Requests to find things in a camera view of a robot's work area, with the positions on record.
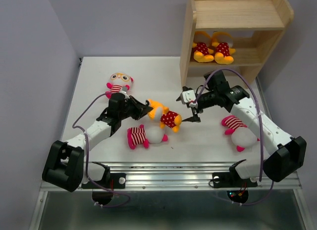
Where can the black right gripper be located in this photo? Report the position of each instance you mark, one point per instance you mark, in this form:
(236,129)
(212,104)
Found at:
(195,118)

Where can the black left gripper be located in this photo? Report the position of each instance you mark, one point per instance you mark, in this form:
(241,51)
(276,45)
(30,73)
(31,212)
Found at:
(139,112)

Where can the orange bear polka dot toy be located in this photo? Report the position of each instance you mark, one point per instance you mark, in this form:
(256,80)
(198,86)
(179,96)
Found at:
(202,52)

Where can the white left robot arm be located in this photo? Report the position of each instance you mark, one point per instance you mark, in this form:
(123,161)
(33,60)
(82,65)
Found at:
(67,164)

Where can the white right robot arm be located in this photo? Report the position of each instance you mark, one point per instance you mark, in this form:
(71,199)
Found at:
(280,153)

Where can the wooden shelf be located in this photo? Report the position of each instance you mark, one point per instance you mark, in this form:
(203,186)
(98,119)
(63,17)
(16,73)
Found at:
(252,29)

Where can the white doll centre face down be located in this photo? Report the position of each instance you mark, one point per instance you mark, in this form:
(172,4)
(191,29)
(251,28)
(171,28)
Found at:
(145,135)

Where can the white doll face down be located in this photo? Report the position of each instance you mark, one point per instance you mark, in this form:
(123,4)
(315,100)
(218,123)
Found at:
(241,136)
(145,135)

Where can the white glasses doll striped shirt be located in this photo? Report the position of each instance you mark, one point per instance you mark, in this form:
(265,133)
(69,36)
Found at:
(118,81)

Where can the white doll right face down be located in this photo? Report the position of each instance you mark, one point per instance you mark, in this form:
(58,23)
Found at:
(241,136)

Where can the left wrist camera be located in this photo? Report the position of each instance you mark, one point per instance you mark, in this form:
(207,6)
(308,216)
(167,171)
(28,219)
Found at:
(124,91)

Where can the aluminium mounting rail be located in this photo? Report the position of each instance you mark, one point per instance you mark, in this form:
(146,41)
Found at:
(165,176)

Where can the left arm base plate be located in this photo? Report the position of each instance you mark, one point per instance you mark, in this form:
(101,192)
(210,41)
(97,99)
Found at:
(113,181)

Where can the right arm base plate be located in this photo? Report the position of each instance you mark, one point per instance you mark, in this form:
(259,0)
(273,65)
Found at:
(228,180)

